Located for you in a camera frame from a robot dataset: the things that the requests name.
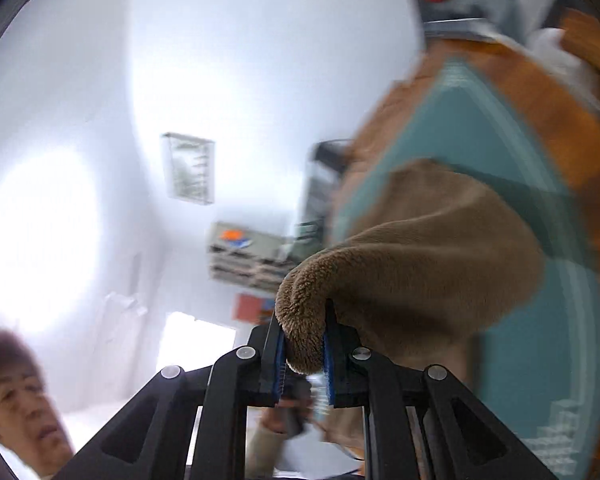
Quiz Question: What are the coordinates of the framed wall picture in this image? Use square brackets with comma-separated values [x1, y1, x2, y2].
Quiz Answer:
[161, 132, 216, 205]

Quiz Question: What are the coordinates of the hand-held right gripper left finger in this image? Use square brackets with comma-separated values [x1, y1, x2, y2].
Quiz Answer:
[55, 324, 287, 480]

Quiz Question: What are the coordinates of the brown fleece garment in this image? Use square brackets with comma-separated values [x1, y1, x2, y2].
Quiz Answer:
[275, 157, 546, 376]

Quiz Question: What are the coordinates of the person's left forearm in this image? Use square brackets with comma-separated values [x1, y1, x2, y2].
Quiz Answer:
[244, 427, 287, 477]

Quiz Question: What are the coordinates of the person's head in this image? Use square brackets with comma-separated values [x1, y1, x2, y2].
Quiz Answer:
[0, 320, 76, 478]

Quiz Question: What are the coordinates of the red wall poster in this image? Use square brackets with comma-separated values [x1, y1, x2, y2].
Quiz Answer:
[232, 294, 276, 323]

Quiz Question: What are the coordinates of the window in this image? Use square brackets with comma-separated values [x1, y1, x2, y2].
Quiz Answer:
[155, 311, 237, 376]

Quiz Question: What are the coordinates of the teal woven mat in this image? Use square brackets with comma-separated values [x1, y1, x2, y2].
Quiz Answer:
[330, 57, 600, 480]

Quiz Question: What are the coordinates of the wall shelf unit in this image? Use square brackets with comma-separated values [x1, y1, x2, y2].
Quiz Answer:
[207, 221, 293, 295]

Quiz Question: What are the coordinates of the wooden chair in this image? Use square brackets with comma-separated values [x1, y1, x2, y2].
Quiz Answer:
[560, 7, 600, 126]

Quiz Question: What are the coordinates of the white cloth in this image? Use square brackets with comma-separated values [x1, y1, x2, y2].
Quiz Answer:
[527, 26, 600, 92]

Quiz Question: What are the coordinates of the dark metal rack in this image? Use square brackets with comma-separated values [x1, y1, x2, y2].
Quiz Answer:
[295, 139, 353, 256]

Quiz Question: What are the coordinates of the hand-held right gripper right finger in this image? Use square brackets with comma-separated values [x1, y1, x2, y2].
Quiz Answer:
[323, 299, 556, 480]

